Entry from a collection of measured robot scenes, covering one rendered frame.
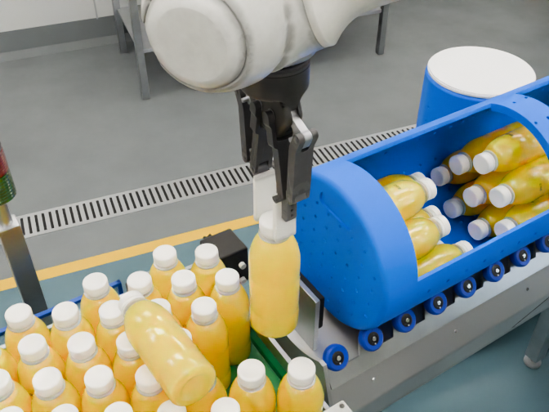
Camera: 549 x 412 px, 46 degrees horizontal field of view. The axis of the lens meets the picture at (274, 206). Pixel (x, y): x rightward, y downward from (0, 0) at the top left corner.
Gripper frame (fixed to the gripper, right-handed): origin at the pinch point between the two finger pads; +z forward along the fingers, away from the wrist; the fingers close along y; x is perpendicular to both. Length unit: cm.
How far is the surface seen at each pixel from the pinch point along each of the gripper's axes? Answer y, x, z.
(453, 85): 47, -84, 30
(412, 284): -4.6, -22.3, 22.5
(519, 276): -2, -56, 41
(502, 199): 3, -51, 23
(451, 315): -2, -38, 41
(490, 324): -4, -48, 49
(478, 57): 54, -101, 30
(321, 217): 12.1, -16.9, 18.2
